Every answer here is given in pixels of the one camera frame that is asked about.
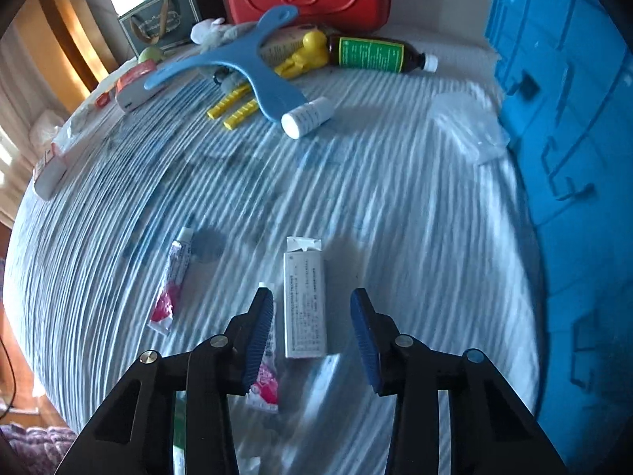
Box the pink white ointment tube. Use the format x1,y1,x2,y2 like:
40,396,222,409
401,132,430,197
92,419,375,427
147,226,193,336

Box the small pink tissue pack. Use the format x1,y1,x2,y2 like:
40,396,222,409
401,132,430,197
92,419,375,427
33,142,68,201

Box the clear plastic bag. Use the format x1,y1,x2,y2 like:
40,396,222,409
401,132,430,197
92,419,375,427
429,91,510,165

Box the red white medicine box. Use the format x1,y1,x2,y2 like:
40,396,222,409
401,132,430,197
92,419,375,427
49,91,114,158

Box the white pill bottle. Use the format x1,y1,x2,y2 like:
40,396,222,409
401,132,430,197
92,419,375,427
281,97,335,139

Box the grey plush toy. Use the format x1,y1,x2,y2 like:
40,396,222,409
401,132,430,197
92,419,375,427
211,66,249,95

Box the green ball toy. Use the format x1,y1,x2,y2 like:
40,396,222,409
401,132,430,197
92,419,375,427
138,46,165,65

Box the blue plastic crate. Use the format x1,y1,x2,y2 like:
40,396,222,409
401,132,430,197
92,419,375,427
486,0,632,474

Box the blue plastic hanger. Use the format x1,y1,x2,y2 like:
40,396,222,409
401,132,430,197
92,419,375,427
144,4,308,124

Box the dark green-label bottle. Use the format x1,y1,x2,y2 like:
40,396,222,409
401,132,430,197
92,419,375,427
327,34,439,74

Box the white plush bunny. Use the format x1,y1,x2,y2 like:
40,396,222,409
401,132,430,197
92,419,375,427
190,18,252,53

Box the yellow toy figure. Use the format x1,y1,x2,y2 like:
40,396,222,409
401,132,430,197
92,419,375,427
207,28,328,131

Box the dark gift bag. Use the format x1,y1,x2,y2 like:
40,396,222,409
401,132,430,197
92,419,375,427
118,0,229,57

